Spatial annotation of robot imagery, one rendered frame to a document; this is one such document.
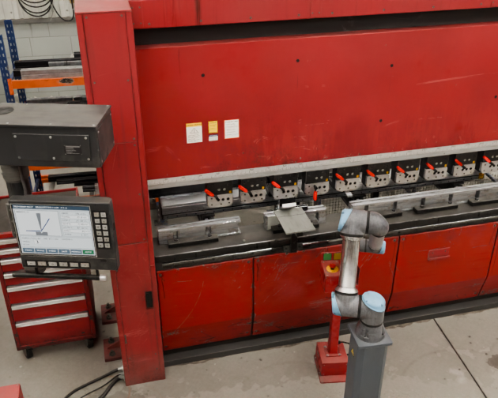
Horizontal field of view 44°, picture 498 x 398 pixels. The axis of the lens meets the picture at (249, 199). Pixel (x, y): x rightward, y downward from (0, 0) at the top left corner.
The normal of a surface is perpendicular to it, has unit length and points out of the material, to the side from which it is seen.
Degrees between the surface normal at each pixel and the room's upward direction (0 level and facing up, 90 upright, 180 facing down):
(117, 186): 90
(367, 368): 90
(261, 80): 90
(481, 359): 0
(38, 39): 90
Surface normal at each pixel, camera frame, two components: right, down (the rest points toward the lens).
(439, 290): 0.24, 0.66
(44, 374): 0.00, -0.87
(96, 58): 0.25, 0.48
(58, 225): -0.06, 0.49
